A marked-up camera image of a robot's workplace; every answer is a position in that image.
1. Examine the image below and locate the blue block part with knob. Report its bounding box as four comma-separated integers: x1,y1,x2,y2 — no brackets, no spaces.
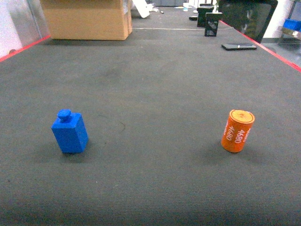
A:
51,109,88,153

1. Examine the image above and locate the large cardboard box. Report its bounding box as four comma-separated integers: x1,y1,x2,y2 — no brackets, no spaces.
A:
40,0,132,40

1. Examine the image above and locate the far black box stand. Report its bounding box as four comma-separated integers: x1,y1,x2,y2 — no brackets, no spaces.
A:
197,5,214,27

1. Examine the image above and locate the black box stand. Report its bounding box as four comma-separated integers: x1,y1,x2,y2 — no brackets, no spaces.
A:
204,12,223,37
197,5,214,27

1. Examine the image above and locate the near black box stand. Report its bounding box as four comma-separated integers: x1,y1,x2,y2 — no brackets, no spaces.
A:
204,12,223,37

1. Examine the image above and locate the orange cylindrical cap 4680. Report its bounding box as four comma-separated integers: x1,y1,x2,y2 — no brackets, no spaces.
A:
221,110,255,153

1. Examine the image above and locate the black smartphone on belt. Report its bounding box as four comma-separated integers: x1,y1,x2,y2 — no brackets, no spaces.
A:
221,43,257,51

